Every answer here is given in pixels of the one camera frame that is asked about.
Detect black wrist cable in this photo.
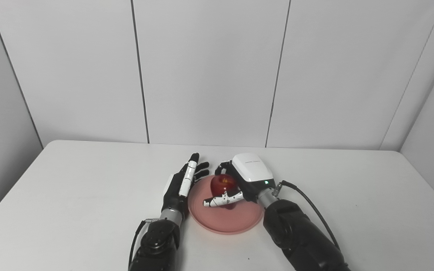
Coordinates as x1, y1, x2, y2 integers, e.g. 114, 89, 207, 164
128, 219, 148, 269
274, 180, 341, 251

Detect red apple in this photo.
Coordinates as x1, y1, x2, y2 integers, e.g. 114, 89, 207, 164
210, 174, 238, 210

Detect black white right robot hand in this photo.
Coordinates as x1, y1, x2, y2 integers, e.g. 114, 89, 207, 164
203, 153, 277, 208

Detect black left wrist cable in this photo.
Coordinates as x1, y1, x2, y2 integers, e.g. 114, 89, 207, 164
128, 219, 148, 269

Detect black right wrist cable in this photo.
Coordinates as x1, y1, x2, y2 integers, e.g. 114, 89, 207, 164
274, 180, 341, 251

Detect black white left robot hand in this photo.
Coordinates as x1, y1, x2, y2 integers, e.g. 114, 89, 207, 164
162, 152, 210, 221

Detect pink round plate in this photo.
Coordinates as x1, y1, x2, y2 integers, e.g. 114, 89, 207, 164
188, 174, 265, 235

